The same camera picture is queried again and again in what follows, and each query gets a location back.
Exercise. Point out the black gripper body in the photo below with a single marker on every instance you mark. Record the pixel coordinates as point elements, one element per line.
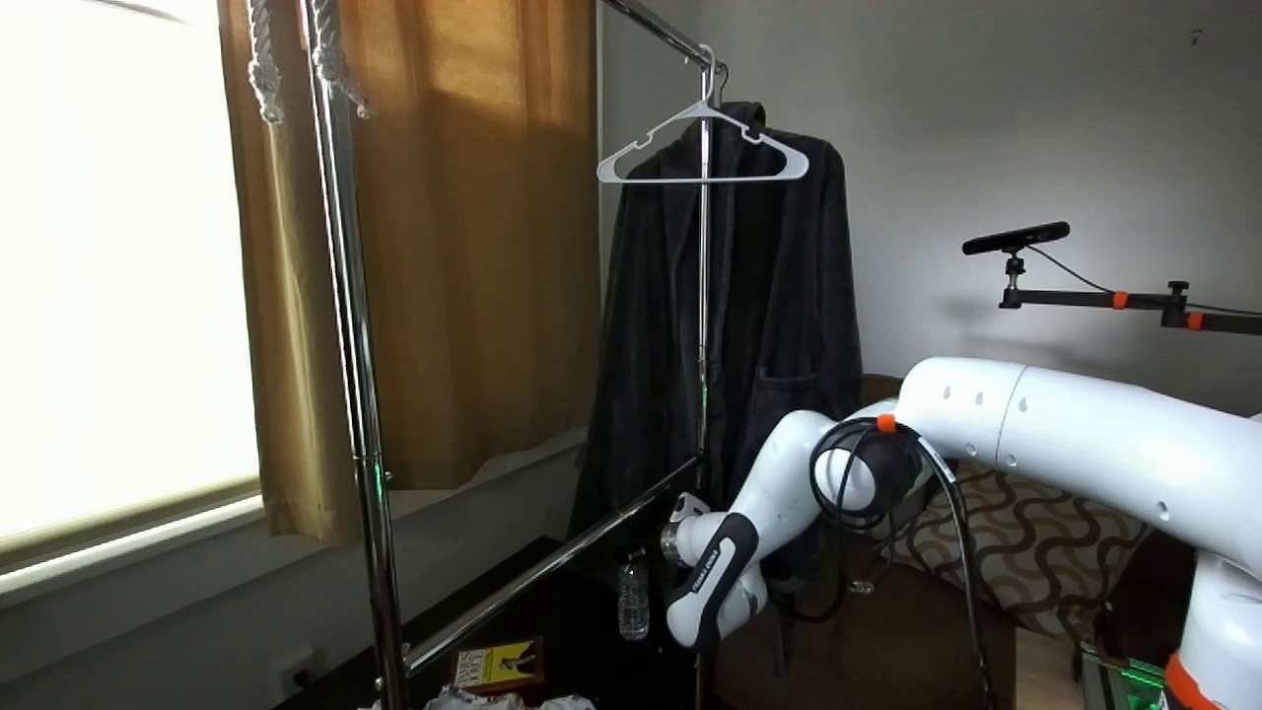
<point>655,546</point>

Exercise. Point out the clear plastic water bottle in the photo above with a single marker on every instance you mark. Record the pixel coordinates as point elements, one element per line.
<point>635,602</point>

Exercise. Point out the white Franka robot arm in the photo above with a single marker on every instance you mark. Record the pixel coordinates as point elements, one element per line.
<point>1117,435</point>

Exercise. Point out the yellow cardboard box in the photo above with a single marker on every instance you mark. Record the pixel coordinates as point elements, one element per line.
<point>500,663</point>

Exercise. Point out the white patterned crumpled cloth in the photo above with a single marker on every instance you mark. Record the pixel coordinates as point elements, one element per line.
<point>460,701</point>

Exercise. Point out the brown sofa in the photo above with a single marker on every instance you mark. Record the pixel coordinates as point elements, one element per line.
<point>893,656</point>

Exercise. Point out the dark grey robe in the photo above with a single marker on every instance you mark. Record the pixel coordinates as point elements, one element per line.
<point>776,289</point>

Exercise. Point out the mustard curtain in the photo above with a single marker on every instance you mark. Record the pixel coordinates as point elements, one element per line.
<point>460,262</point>

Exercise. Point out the white plastic hanger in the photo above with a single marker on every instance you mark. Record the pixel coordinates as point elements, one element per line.
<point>655,180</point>

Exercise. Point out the chrome metal garment rack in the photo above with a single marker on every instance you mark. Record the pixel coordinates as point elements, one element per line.
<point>343,330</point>

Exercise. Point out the wavy patterned cushion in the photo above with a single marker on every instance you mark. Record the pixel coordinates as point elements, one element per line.
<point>1040,555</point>

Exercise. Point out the green board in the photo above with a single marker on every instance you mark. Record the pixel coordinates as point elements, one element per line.
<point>1124,676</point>

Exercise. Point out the bright window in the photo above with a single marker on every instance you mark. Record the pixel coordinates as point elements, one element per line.
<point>120,262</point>

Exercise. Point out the black bar camera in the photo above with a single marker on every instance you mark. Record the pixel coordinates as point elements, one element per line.
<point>1014,239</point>

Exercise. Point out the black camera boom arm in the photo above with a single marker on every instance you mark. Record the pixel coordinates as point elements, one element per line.
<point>1088,296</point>

